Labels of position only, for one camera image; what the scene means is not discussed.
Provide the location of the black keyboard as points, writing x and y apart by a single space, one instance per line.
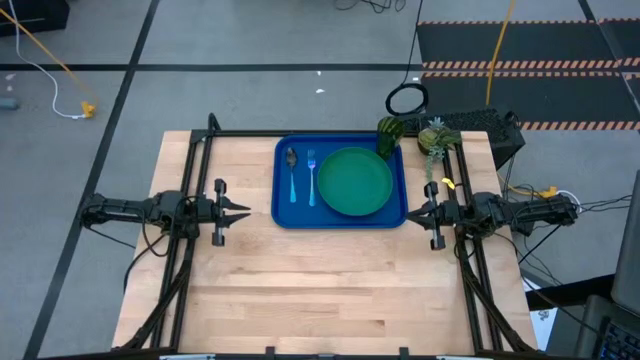
620 342

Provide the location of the green patterned cup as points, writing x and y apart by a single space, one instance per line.
389 137

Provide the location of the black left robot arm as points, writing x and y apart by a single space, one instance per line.
125 206

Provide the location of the blue plastic tray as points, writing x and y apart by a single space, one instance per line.
300 215

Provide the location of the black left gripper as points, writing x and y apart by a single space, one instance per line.
220 215

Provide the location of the black aluminium table frame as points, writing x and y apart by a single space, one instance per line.
240 133

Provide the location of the black mat with hazard stripes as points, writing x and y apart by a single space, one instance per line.
540 42
550 97

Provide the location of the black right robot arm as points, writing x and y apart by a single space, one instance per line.
540 210

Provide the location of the green round plate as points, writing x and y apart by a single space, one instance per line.
355 181

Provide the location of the small grey floor object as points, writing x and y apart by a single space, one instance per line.
7 103

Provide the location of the black perforated box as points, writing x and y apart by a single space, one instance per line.
480 125

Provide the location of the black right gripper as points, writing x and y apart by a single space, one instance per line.
450 215

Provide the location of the grey monitor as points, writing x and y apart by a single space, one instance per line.
627 250

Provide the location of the black box on floor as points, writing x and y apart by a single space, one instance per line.
35 15

